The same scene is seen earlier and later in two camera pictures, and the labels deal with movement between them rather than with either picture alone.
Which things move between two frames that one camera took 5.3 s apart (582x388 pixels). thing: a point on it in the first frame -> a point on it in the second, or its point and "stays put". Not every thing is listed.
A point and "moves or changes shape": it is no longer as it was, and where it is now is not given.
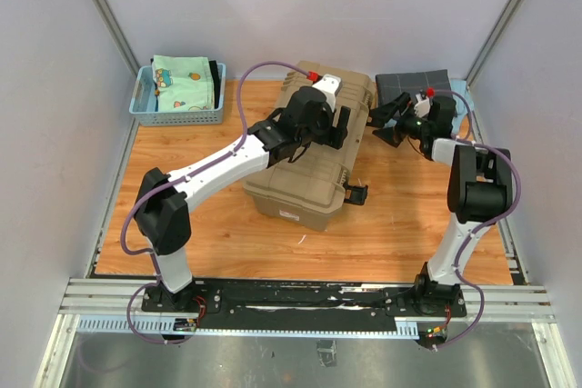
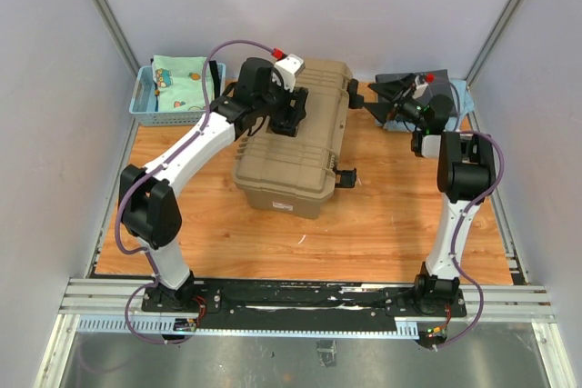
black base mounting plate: x=304 y=303 stays put
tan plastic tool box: x=307 y=188 moves or changes shape
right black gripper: x=393 y=135 -> x=394 y=88
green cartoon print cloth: x=184 y=83 stays put
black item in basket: x=215 y=82 stays put
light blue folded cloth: x=461 y=105 stays put
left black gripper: x=336 y=138 -> x=289 y=119
